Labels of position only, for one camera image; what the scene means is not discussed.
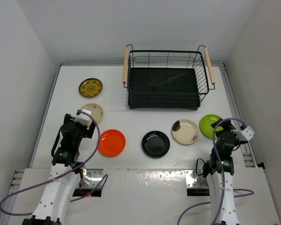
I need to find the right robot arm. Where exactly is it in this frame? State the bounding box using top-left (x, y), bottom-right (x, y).
top-left (203, 118), bottom-right (241, 225)

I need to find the beige floral plate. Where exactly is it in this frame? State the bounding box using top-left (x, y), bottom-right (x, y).
top-left (80, 103), bottom-right (104, 124)

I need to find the brown yellow patterned plate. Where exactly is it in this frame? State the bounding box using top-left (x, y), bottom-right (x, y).
top-left (78, 78), bottom-right (103, 98)

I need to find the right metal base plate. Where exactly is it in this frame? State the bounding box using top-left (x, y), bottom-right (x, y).
top-left (185, 169), bottom-right (207, 189)

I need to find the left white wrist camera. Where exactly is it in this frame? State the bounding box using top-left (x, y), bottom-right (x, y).
top-left (74, 109), bottom-right (92, 129)

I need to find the black wire dish rack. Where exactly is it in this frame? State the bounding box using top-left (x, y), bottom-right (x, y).
top-left (123, 45), bottom-right (215, 110)

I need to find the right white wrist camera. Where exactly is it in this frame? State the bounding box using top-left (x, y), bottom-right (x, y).
top-left (231, 126), bottom-right (255, 142)

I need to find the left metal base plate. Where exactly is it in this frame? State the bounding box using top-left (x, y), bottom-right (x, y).
top-left (76, 168), bottom-right (104, 189)

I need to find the orange plate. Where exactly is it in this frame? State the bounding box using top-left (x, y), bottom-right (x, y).
top-left (99, 129), bottom-right (126, 158)

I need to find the lime green plate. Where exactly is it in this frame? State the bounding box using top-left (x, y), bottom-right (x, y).
top-left (200, 114), bottom-right (221, 139)

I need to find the cream plate with black patch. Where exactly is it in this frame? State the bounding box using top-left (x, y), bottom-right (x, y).
top-left (171, 119), bottom-right (200, 145)

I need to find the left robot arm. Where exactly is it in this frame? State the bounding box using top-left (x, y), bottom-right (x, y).
top-left (22, 110), bottom-right (95, 225)

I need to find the metal base plate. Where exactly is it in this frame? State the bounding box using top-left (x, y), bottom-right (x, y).
top-left (76, 168), bottom-right (104, 189)
top-left (185, 169), bottom-right (207, 189)

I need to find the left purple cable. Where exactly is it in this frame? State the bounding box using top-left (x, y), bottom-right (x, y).
top-left (0, 111), bottom-right (109, 216)

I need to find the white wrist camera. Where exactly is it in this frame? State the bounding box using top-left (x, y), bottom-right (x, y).
top-left (231, 126), bottom-right (255, 142)
top-left (74, 109), bottom-right (92, 129)

